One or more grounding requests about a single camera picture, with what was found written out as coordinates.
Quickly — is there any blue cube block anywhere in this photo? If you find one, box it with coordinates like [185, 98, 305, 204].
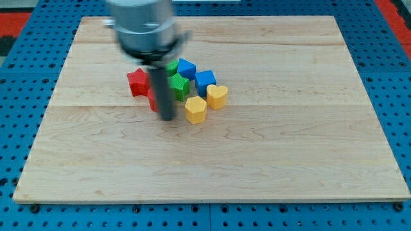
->
[195, 70, 216, 97]

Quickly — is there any red round block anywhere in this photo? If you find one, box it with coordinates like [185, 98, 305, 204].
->
[147, 88, 159, 112]

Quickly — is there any green star block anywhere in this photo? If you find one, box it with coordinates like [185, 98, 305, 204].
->
[168, 73, 190, 102]

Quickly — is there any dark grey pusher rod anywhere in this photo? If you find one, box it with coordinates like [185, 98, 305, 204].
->
[148, 66, 175, 121]

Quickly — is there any yellow heart block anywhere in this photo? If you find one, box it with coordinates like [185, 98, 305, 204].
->
[206, 84, 229, 110]

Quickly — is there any blue pentagon block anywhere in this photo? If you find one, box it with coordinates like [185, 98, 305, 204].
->
[177, 58, 197, 81]

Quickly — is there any red star block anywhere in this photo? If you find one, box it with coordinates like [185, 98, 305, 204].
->
[127, 68, 150, 97]

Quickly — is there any wooden board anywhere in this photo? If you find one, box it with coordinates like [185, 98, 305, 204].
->
[13, 16, 410, 204]

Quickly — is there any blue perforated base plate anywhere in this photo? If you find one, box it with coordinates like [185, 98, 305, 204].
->
[1, 0, 410, 230]

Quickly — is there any yellow hexagon block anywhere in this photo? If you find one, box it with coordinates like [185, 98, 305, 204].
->
[185, 96, 207, 124]

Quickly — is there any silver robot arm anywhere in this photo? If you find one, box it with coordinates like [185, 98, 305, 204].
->
[106, 0, 191, 67]

